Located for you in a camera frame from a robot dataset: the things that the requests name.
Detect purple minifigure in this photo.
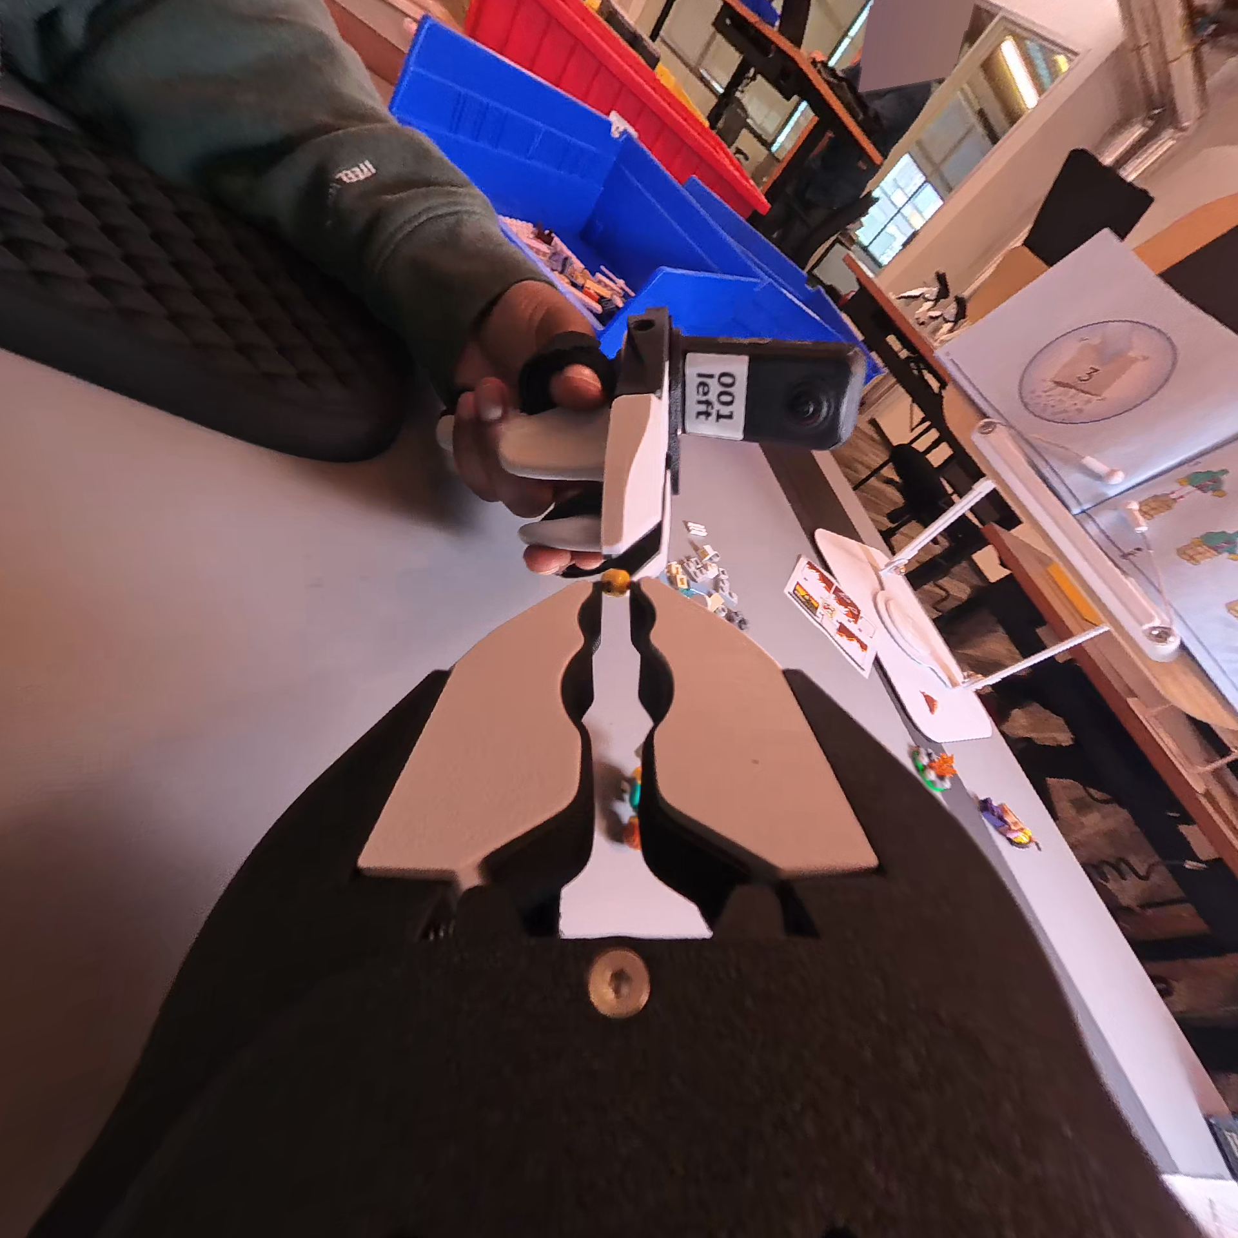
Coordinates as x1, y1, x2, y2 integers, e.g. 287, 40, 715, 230
974, 795, 1038, 851

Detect paned window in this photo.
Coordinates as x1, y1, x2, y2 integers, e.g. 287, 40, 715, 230
856, 153, 944, 267

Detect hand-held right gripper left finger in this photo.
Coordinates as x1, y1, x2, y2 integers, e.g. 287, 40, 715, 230
358, 584, 606, 887

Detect black board panel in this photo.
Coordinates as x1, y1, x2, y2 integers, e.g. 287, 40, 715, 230
1161, 248, 1238, 340
1024, 147, 1154, 262

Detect silver ceiling air duct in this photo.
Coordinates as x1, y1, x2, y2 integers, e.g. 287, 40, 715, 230
1093, 0, 1238, 180

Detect wooden top standing desk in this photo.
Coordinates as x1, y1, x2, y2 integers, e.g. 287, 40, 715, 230
711, 0, 886, 164

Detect black mesh cushion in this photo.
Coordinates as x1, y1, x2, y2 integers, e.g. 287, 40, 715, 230
0, 101, 413, 462

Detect pale blue instruction booklet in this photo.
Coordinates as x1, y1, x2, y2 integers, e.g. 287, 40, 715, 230
938, 230, 1238, 697

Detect blue plastic bin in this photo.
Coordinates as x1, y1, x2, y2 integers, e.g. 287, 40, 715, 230
389, 15, 697, 321
601, 180, 884, 383

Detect lego sticker sheet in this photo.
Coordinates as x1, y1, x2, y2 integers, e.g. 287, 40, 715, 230
783, 554, 879, 679

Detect white book stand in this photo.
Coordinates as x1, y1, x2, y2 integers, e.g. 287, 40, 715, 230
814, 416, 1182, 743

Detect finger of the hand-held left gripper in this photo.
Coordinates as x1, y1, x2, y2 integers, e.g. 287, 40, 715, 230
624, 478, 679, 581
601, 390, 675, 559

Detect scattered assorted lego bricks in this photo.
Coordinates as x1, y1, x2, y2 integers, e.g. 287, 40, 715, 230
503, 220, 639, 325

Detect wooden panel support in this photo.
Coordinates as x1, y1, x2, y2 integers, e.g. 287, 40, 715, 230
968, 248, 1050, 321
1133, 194, 1238, 277

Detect person's left forearm green sleeve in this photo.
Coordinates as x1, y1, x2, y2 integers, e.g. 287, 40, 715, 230
57, 0, 562, 388

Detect red plastic bin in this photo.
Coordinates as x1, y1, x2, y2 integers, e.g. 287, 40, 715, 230
464, 0, 772, 216

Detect person's left hand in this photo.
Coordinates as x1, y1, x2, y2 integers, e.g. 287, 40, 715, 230
449, 281, 622, 578

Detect pile of small lego pieces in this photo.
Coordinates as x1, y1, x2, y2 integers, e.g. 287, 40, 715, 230
661, 520, 751, 630

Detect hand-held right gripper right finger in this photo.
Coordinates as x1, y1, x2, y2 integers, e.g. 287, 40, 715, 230
630, 576, 881, 880

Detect black office chair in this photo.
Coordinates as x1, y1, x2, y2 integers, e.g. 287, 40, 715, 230
764, 82, 930, 262
875, 416, 960, 543

